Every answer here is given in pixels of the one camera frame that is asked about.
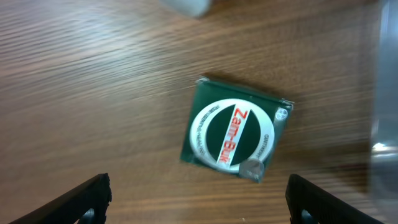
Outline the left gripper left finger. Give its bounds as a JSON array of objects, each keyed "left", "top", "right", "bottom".
[{"left": 13, "top": 173, "right": 112, "bottom": 224}]

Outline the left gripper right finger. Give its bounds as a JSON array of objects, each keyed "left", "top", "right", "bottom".
[{"left": 285, "top": 174, "right": 382, "bottom": 224}]

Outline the clear plastic container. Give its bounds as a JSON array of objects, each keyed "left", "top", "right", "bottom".
[{"left": 369, "top": 0, "right": 397, "bottom": 223}]

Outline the green Zam-Buk ointment box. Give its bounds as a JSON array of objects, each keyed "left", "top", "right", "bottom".
[{"left": 180, "top": 77, "right": 294, "bottom": 182}]

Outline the white spray bottle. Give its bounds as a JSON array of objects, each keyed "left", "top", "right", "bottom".
[{"left": 160, "top": 0, "right": 213, "bottom": 18}]

